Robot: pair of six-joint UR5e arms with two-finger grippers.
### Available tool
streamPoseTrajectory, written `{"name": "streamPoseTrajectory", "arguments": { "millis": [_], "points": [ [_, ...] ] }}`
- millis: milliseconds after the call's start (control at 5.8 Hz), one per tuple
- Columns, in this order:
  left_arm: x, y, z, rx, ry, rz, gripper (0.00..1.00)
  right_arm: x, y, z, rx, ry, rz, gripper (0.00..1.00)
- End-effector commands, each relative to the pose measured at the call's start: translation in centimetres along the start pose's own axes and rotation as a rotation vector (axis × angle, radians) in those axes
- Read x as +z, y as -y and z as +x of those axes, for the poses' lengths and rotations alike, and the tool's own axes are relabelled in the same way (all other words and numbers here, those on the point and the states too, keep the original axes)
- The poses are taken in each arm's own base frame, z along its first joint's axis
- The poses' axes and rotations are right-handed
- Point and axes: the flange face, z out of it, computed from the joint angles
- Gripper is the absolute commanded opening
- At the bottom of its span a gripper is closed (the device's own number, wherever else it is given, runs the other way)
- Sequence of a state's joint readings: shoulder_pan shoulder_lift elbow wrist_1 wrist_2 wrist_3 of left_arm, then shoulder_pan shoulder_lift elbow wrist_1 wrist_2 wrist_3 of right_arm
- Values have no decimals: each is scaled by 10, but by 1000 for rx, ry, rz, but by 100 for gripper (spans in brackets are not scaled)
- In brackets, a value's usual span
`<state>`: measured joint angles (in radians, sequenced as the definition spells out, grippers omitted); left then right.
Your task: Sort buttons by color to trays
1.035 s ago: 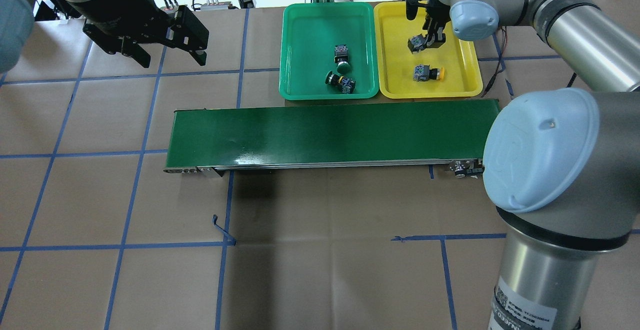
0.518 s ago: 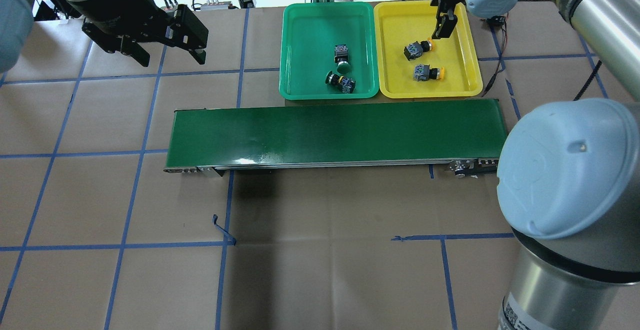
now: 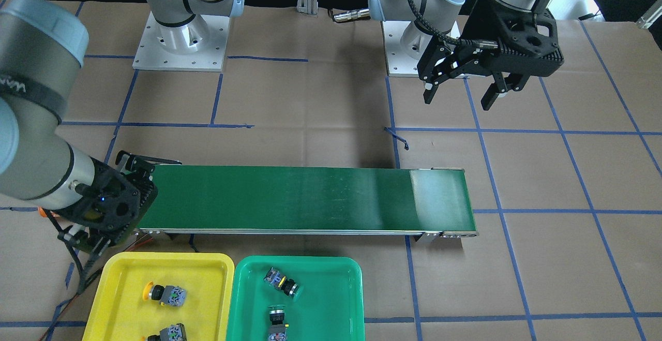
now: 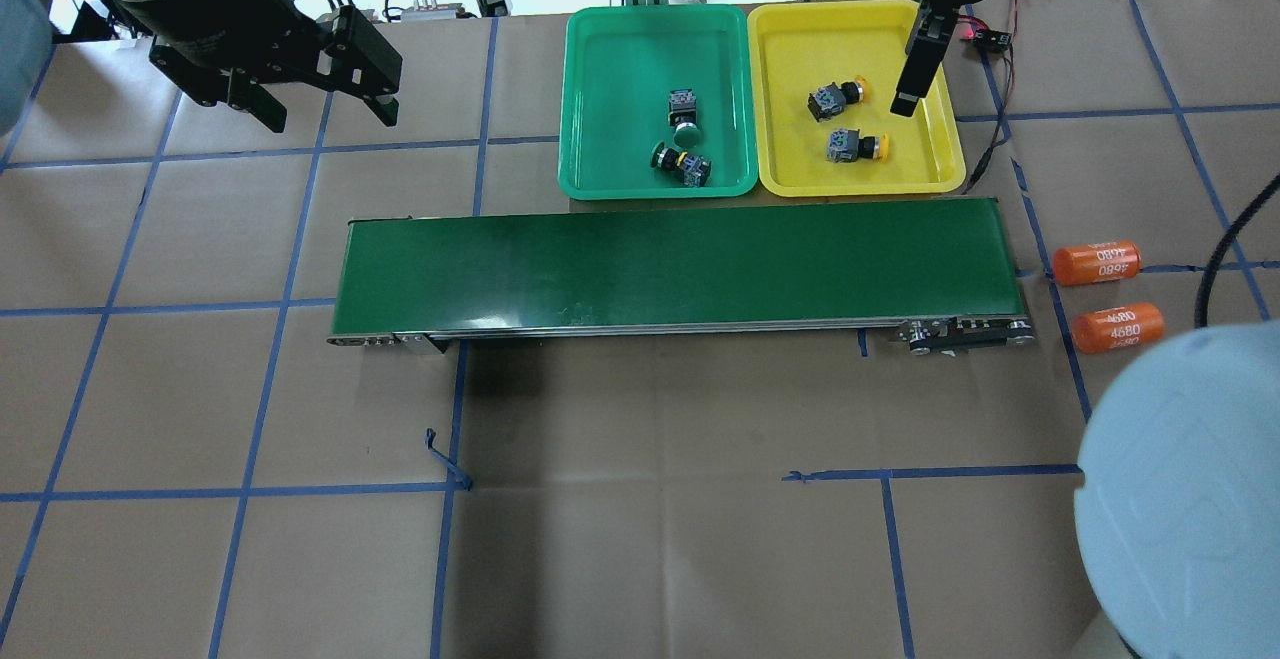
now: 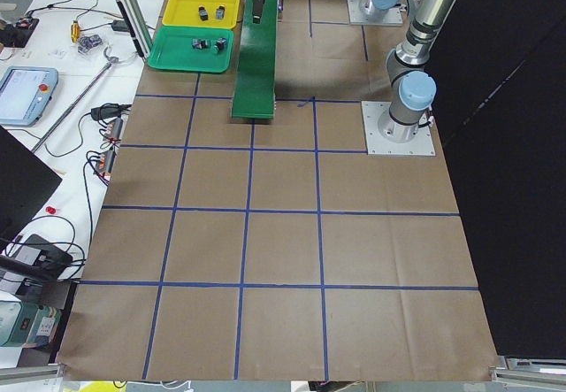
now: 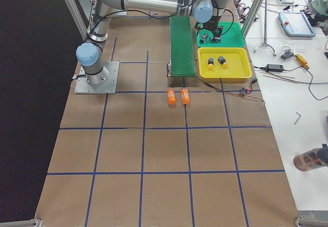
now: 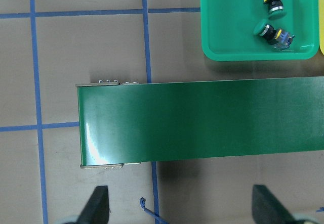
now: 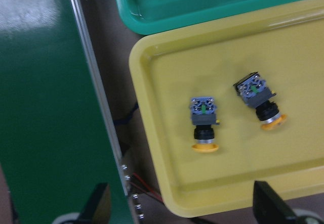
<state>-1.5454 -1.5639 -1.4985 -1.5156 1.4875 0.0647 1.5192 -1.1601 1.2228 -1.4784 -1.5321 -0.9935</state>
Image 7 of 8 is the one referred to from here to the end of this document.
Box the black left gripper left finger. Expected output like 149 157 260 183
76 186 109 224

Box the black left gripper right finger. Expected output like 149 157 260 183
252 185 296 224

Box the green push button small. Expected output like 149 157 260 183
253 19 295 51

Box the green conveyor belt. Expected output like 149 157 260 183
76 77 323 168

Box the green plastic tray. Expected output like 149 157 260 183
200 0 319 62

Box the yellow plastic tray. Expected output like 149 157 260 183
318 0 324 54

